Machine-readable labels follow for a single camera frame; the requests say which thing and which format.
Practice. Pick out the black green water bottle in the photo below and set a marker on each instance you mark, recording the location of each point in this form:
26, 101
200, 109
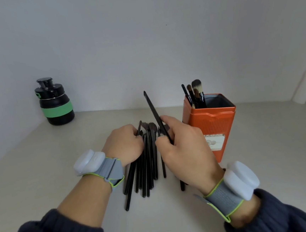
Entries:
57, 112

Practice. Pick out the person's left forearm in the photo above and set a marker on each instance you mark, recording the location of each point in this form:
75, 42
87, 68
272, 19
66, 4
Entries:
80, 201

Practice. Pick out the person's left hand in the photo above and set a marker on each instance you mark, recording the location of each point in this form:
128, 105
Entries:
123, 146

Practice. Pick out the white paper roll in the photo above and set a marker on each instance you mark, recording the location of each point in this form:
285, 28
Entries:
305, 88

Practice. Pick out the beige table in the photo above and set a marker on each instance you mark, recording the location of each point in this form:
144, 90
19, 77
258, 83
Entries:
278, 141

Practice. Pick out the person's right forearm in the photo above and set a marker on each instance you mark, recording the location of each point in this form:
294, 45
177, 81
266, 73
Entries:
279, 213

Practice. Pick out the orange square tin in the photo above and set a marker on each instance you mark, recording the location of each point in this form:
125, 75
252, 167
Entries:
215, 122

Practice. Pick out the person's right hand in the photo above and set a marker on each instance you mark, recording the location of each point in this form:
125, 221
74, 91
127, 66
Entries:
188, 154

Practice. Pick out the white foundation makeup brush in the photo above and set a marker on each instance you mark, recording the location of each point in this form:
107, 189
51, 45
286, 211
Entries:
197, 84

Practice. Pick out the pile of black makeup brushes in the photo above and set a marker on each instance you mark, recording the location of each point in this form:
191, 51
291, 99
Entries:
147, 173

